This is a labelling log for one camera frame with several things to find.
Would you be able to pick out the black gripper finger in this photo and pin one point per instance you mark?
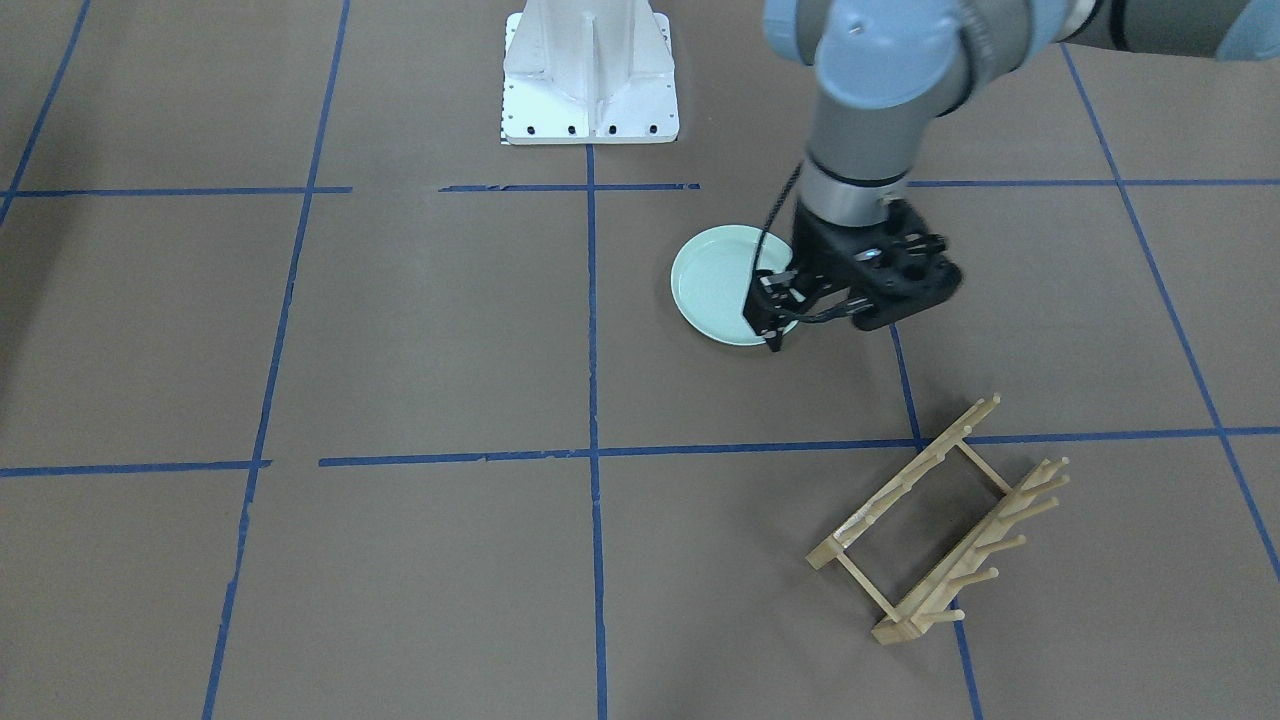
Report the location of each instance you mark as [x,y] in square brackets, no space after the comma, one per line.
[773,306]

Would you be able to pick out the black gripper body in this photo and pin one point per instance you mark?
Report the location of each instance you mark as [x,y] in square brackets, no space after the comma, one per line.
[817,250]

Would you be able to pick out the pale green round plate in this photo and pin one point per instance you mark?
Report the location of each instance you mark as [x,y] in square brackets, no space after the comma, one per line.
[709,282]

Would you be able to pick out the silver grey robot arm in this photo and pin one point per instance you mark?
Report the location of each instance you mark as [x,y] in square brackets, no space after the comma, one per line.
[883,71]

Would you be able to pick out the wooden dish rack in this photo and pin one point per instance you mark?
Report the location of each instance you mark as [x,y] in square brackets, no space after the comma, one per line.
[930,531]

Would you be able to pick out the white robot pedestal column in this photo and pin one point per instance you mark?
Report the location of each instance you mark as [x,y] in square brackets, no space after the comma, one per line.
[588,72]

